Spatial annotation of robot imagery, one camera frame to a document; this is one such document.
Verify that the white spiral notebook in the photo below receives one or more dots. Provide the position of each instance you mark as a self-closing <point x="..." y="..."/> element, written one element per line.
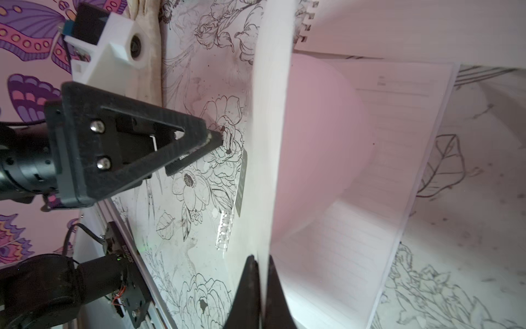
<point x="487" y="33"/>

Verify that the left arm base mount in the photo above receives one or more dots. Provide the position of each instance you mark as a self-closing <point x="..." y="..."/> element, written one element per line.
<point x="131" y="295"/>

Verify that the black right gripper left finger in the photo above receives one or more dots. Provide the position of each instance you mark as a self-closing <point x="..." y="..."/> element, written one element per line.
<point x="246" y="307"/>

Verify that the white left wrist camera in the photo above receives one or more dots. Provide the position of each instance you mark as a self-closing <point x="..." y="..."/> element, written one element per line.
<point x="112" y="46"/>

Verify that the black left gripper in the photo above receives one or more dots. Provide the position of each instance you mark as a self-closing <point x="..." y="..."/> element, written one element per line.
<point x="95" y="144"/>

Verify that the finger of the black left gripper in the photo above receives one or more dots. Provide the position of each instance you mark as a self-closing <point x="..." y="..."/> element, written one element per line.
<point x="213" y="141"/>

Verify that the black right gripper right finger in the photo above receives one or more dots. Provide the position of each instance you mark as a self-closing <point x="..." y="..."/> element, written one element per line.
<point x="276" y="312"/>

